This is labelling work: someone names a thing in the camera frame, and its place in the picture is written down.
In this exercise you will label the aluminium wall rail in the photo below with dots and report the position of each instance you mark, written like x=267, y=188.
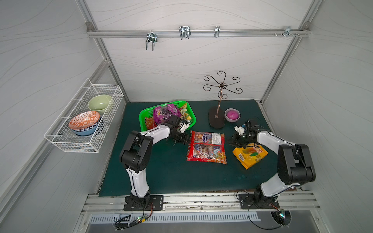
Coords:
x=209, y=33

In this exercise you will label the light green bowl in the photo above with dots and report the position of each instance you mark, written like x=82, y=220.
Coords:
x=100, y=103

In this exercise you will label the dark green table mat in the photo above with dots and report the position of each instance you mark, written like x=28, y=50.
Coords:
x=169, y=171

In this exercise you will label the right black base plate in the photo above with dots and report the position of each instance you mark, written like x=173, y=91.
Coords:
x=247, y=202

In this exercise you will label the small metal hook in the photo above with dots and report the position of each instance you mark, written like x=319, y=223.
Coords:
x=217, y=31

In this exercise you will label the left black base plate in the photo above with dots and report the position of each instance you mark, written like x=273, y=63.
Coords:
x=156, y=202

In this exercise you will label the orange patterned bowl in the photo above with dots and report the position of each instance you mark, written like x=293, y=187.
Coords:
x=84, y=120

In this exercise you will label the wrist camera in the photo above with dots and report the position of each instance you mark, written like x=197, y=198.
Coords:
x=240, y=130
x=183, y=127

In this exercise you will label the metal loop hook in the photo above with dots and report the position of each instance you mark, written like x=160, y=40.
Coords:
x=185, y=32

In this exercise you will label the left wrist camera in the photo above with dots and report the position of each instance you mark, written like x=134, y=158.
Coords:
x=183, y=127

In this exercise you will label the black metal mug tree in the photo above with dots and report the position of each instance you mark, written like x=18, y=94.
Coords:
x=216, y=117

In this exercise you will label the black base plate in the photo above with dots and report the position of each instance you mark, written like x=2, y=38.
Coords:
x=156, y=202
x=247, y=202

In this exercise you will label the green Fox's candy bag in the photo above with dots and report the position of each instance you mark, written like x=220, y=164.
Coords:
x=185, y=115

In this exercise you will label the large red candy bag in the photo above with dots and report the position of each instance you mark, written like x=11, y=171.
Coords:
x=207, y=147

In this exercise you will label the purple small bowl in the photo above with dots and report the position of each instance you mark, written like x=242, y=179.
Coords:
x=232, y=115

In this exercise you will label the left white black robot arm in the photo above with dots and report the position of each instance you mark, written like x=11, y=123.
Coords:
x=136, y=152

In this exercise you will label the white wire wall basket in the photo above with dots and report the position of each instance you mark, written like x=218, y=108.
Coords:
x=60, y=135

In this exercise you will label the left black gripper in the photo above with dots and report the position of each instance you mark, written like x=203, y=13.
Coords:
x=180, y=137

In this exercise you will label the green plastic basket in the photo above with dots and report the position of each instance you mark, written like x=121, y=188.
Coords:
x=148, y=112

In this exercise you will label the blue bowl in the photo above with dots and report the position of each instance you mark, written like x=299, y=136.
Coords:
x=87, y=131

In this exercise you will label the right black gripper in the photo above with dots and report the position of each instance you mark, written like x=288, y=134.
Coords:
x=239, y=139

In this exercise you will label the metal double hook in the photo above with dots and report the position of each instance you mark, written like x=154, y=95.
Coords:
x=151, y=39

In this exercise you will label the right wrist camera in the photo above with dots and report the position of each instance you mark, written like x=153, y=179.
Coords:
x=240, y=130

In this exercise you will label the red cookie bag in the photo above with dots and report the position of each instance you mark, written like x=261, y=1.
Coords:
x=150, y=123

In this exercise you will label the aluminium front frame rail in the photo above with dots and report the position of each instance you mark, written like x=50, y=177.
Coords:
x=200, y=202

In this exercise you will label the white perforated vent strip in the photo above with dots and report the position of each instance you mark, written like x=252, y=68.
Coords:
x=178, y=217

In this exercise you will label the purple snack bag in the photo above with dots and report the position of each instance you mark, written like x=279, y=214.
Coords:
x=162, y=114

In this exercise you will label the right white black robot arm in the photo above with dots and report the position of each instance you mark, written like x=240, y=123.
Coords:
x=294, y=163

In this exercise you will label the metal corner hook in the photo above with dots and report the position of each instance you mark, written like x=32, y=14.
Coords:
x=287, y=33

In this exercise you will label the yellow orange snack bag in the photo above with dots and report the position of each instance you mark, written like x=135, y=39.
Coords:
x=250, y=155

